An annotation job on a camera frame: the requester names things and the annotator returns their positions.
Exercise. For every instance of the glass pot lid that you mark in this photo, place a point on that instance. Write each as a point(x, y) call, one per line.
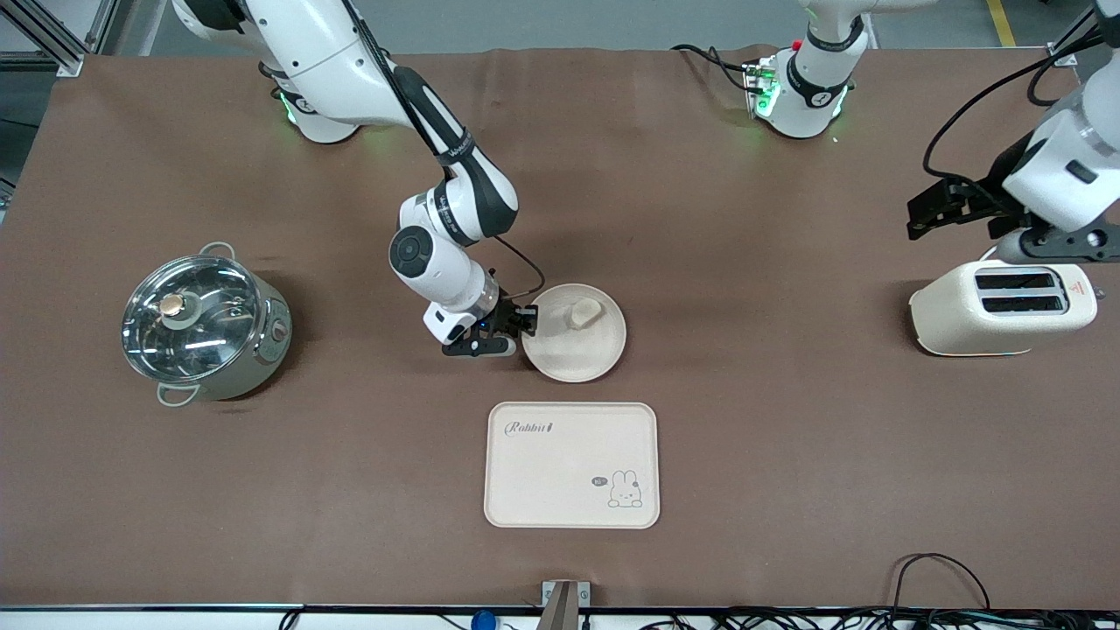
point(219, 332)

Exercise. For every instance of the blue round cap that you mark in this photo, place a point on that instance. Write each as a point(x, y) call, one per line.
point(483, 621)

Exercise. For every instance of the cream rabbit print tray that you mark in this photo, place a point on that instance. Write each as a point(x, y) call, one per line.
point(560, 472)

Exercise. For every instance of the white steamed bun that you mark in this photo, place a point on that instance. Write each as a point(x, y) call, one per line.
point(584, 313)

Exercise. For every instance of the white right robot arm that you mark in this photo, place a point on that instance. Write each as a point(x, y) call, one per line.
point(332, 61)

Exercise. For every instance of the brown table mat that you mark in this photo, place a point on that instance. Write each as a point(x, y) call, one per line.
point(744, 262)

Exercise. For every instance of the cream two-slot toaster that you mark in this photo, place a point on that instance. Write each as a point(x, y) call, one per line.
point(962, 324)

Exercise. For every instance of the aluminium frame profile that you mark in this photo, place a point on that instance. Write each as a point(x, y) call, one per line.
point(52, 39)

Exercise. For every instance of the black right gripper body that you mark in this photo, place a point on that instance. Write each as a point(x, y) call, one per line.
point(504, 314)

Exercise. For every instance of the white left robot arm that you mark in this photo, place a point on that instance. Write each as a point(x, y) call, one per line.
point(818, 87)

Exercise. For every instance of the cream round plate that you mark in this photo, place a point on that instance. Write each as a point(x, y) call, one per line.
point(573, 354)

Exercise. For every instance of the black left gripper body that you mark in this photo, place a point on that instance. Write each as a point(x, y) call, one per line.
point(995, 194)

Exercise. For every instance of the aluminium profile bracket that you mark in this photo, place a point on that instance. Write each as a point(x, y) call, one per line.
point(564, 604)

